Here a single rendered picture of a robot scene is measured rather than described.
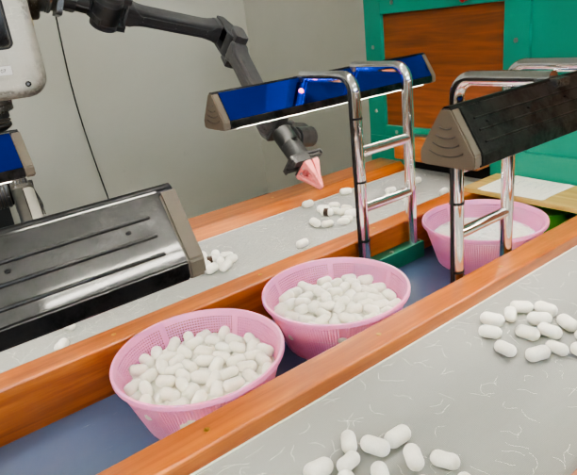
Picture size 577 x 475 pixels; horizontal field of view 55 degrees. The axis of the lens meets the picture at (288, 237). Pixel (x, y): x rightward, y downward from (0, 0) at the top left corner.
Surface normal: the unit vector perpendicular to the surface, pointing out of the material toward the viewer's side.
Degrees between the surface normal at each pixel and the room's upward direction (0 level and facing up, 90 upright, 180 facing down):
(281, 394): 0
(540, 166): 90
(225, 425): 0
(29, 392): 90
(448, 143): 90
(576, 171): 90
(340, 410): 0
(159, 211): 58
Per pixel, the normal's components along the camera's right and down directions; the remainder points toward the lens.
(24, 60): 0.44, 0.27
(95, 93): 0.63, 0.22
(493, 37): -0.79, 0.30
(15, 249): 0.44, -0.30
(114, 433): -0.11, -0.92
